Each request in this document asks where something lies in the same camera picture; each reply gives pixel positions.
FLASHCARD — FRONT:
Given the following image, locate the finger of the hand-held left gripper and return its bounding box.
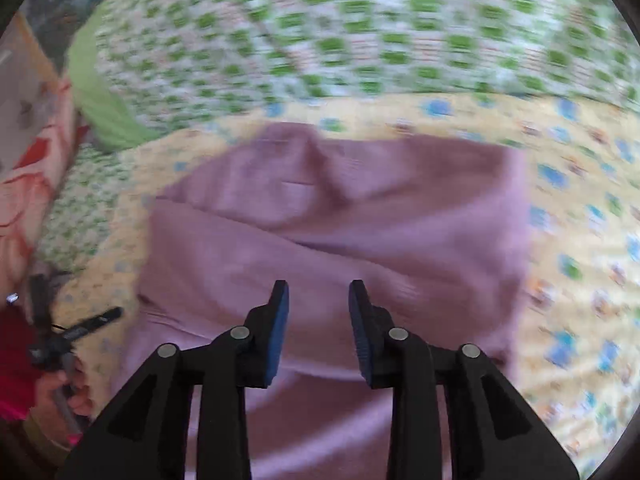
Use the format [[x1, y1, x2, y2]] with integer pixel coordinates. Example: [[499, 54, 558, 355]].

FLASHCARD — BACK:
[[29, 274, 51, 332], [64, 306, 124, 343]]

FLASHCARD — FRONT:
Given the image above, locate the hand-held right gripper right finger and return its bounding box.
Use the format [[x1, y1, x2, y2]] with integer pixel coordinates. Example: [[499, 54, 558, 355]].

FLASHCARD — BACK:
[[348, 280, 581, 480]]

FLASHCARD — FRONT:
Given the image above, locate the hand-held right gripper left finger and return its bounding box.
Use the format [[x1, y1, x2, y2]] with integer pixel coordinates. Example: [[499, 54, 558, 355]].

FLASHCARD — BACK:
[[57, 280, 290, 480]]

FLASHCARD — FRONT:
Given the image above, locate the purple knit sweater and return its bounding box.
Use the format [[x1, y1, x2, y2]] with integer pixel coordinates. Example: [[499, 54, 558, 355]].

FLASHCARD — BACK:
[[115, 122, 533, 480]]

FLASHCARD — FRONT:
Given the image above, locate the person's left hand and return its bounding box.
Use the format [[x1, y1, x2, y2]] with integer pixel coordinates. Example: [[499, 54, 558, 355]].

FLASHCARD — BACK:
[[37, 370, 96, 418]]

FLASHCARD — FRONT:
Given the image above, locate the pink floral blanket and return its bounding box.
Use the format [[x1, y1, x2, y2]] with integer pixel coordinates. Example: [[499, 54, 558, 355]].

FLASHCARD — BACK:
[[0, 15, 91, 301]]

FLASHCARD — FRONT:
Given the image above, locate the yellow bear print bedsheet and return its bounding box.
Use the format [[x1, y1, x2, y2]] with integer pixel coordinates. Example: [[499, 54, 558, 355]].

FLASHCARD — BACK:
[[50, 95, 640, 476]]

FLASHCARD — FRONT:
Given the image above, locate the green checkered quilt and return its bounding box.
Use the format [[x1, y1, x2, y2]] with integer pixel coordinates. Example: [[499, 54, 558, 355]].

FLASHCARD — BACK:
[[35, 0, 640, 271]]

